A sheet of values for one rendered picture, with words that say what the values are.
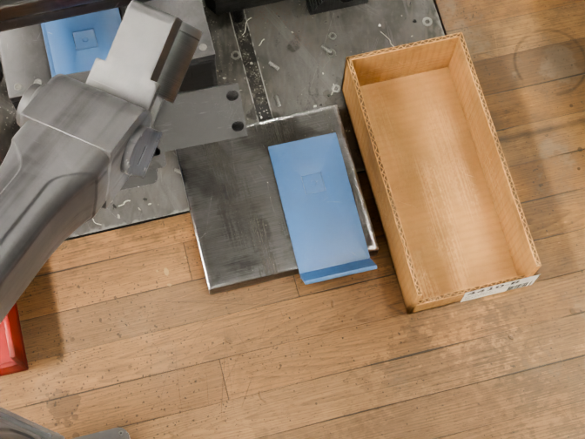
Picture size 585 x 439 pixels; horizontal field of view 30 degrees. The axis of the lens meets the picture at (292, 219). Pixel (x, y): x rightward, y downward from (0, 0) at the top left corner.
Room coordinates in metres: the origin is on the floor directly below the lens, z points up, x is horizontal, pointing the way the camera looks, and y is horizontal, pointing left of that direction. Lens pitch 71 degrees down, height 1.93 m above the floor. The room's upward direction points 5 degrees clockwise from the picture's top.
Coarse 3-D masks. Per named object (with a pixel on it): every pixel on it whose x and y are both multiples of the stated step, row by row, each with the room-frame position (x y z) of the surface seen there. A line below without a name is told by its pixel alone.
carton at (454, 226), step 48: (432, 48) 0.53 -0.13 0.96; (384, 96) 0.50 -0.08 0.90; (432, 96) 0.50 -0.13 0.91; (480, 96) 0.47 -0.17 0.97; (384, 144) 0.44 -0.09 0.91; (432, 144) 0.45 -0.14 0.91; (480, 144) 0.44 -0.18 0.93; (384, 192) 0.37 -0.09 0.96; (432, 192) 0.39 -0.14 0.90; (480, 192) 0.40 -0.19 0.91; (432, 240) 0.34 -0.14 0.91; (480, 240) 0.35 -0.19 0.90; (528, 240) 0.33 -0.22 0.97; (432, 288) 0.29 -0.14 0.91; (480, 288) 0.29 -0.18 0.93
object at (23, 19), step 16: (0, 0) 0.44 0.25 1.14; (16, 0) 0.44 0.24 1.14; (32, 0) 0.44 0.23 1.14; (48, 0) 0.45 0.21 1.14; (64, 0) 0.45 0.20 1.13; (80, 0) 0.45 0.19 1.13; (96, 0) 0.46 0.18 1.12; (112, 0) 0.46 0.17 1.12; (128, 0) 0.47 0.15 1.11; (144, 0) 0.47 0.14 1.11; (0, 16) 0.43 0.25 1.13; (16, 16) 0.44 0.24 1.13; (32, 16) 0.44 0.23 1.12; (48, 16) 0.44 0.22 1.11; (64, 16) 0.45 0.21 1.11
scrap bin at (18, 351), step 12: (12, 312) 0.23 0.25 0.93; (0, 324) 0.22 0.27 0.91; (12, 324) 0.22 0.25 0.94; (0, 336) 0.21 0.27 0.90; (12, 336) 0.20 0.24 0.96; (0, 348) 0.20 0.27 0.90; (12, 348) 0.19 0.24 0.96; (24, 348) 0.20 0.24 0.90; (0, 360) 0.19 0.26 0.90; (12, 360) 0.19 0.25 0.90; (24, 360) 0.19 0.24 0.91; (0, 372) 0.18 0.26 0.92; (12, 372) 0.18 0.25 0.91
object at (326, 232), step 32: (288, 160) 0.41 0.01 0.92; (320, 160) 0.41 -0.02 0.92; (288, 192) 0.38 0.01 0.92; (320, 192) 0.38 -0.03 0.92; (352, 192) 0.38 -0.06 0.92; (288, 224) 0.34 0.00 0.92; (320, 224) 0.35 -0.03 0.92; (352, 224) 0.35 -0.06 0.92; (320, 256) 0.31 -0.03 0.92; (352, 256) 0.32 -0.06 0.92
